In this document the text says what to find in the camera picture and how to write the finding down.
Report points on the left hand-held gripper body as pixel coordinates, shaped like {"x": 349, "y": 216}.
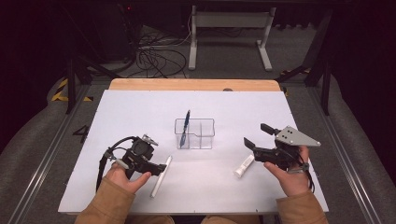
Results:
{"x": 140, "y": 154}

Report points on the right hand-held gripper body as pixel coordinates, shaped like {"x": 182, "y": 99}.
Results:
{"x": 295, "y": 137}

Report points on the white pen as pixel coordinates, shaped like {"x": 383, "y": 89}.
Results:
{"x": 161, "y": 177}

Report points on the white tube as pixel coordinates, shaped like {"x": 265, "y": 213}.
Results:
{"x": 244, "y": 166}

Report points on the clear plastic organizer box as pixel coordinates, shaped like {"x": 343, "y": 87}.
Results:
{"x": 202, "y": 133}

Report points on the blue pen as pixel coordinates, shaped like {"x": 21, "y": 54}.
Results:
{"x": 185, "y": 127}

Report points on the person's left hand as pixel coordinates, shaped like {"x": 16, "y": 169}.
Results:
{"x": 124, "y": 182}

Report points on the person's right hand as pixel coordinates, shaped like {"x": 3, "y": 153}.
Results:
{"x": 294, "y": 182}

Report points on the person's left leg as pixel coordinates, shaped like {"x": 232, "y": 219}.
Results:
{"x": 152, "y": 220}

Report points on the person's leg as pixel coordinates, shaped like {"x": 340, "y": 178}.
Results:
{"x": 230, "y": 220}
{"x": 152, "y": 220}

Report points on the black metal stand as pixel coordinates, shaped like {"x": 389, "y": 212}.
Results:
{"x": 71, "y": 84}
{"x": 325, "y": 84}

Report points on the person's right leg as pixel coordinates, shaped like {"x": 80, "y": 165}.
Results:
{"x": 230, "y": 220}

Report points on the yellow black hazard tape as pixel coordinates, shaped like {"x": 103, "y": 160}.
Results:
{"x": 60, "y": 95}

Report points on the black box with red light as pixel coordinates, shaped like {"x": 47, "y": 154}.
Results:
{"x": 115, "y": 28}

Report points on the aluminium floor rail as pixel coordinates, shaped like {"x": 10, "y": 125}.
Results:
{"x": 46, "y": 161}
{"x": 345, "y": 158}

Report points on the white metal desk frame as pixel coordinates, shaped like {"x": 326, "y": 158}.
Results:
{"x": 230, "y": 19}

